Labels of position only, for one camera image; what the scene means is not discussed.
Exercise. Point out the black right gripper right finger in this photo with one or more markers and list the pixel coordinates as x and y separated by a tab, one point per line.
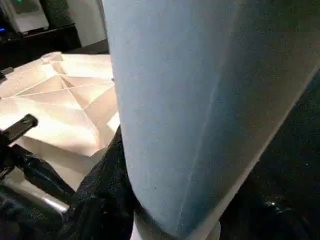
262	220

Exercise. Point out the white plastic table leg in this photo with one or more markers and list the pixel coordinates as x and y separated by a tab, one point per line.
195	100

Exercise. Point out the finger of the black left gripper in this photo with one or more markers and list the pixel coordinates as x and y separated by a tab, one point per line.
42	175
22	127

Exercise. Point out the black work mat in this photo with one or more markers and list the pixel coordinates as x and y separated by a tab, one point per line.
295	155

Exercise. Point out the white box with green light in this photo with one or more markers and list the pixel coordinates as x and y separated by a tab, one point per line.
30	15

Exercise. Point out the white plastic table top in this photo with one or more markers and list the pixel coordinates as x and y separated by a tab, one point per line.
62	100

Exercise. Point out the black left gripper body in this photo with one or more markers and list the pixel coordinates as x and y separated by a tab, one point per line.
5	155

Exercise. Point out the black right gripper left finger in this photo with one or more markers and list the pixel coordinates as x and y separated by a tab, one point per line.
105	190

